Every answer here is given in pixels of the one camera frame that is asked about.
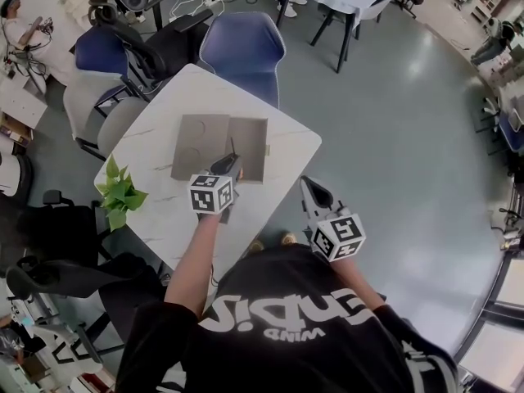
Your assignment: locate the person's black printed T-shirt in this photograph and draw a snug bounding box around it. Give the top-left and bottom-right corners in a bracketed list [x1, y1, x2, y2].
[115, 242, 460, 393]

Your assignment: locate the person's left forearm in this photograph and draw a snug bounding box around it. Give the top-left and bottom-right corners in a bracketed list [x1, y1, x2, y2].
[163, 212, 225, 323]

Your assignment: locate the grey cardboard box lid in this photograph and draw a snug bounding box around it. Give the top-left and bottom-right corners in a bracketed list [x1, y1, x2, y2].
[169, 114, 232, 182]

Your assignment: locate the black office chair with headrest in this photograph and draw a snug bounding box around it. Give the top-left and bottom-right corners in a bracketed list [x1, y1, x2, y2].
[88, 0, 215, 94]

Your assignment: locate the white plastic chair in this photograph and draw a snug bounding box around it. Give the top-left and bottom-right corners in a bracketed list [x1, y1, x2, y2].
[31, 324, 104, 389]

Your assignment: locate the person's right forearm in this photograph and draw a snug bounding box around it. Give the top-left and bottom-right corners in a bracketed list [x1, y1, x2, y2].
[329, 257, 385, 315]

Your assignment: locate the black office chair wide seat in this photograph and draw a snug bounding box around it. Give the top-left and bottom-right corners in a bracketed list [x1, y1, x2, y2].
[5, 251, 174, 346]

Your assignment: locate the blue chair with black legs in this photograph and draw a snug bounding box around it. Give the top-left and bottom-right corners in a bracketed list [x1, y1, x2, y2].
[474, 96, 524, 156]

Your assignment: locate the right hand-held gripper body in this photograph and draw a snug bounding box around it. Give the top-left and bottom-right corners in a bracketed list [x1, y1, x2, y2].
[303, 205, 367, 263]

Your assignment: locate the blue shell chair white trim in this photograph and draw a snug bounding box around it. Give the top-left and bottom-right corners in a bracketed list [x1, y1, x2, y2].
[198, 11, 287, 110]

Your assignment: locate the green leafy plant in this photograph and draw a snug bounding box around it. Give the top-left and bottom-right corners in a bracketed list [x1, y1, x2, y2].
[94, 153, 150, 233]

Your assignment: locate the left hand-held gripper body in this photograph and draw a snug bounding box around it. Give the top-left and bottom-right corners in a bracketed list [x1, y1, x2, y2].
[187, 169, 246, 224]

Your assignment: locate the grey shell chair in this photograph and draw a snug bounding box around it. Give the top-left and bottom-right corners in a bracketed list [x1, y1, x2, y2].
[62, 71, 151, 161]

